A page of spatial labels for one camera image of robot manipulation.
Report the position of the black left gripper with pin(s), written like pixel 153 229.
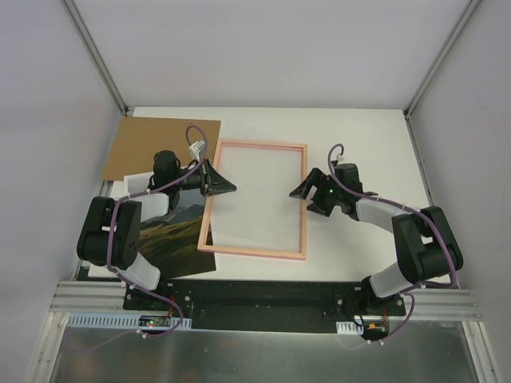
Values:
pixel 206 178

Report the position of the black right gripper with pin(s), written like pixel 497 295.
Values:
pixel 322 191

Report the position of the pink wooden picture frame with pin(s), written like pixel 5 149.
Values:
pixel 255 199

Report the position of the clear acrylic sheet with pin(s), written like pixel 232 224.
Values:
pixel 255 197

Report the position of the mountain landscape photo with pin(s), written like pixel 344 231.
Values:
pixel 170 242

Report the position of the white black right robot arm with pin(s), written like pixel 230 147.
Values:
pixel 425 246

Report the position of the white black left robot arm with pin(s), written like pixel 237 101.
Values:
pixel 111 232

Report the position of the brown cardboard backing board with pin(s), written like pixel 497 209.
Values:
pixel 138 139

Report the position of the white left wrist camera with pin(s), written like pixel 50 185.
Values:
pixel 198 150

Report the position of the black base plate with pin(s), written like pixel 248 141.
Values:
pixel 268 306

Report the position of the right white cable duct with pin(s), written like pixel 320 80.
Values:
pixel 353 328

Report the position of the white cable duct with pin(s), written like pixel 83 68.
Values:
pixel 127 322
pixel 353 328

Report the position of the aluminium front rail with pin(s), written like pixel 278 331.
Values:
pixel 108 297

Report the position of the left aluminium corner post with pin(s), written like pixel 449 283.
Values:
pixel 87 40

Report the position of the aluminium corner post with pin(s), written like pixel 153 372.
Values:
pixel 87 40
pixel 463 20

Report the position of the left white cable duct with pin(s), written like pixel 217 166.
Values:
pixel 127 322

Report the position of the right aluminium corner post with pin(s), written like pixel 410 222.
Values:
pixel 463 20

